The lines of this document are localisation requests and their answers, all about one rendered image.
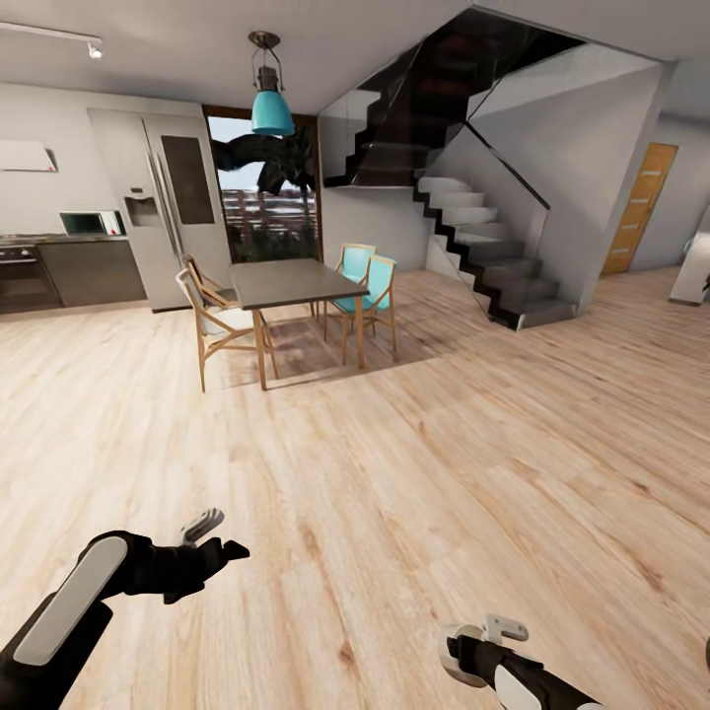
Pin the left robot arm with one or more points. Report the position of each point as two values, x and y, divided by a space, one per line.
41 662

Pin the fixed window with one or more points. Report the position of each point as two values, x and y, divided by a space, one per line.
269 185

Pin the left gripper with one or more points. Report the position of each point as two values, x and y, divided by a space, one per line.
196 565

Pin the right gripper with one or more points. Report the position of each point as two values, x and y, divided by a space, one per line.
473 654

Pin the microwave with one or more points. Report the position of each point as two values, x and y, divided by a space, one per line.
93 222

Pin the room light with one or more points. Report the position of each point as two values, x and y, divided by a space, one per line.
270 113

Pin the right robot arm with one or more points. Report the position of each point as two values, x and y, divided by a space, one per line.
520 681

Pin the pillar candle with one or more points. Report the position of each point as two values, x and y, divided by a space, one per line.
451 664

